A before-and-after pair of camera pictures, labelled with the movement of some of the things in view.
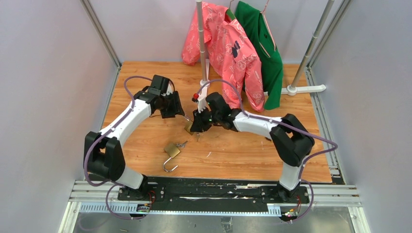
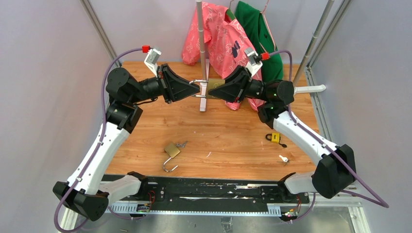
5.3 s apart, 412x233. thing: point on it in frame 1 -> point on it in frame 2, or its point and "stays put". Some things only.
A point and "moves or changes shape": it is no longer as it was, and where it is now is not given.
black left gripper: [177, 108] -> [173, 87]
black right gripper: [198, 124] -> [236, 86]
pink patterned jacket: [230, 53] stays put
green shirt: [258, 30] stays put
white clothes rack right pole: [292, 89] stays put
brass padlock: [188, 127] moves or changes shape
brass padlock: [172, 150] stays put
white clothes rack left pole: [205, 82] stays put
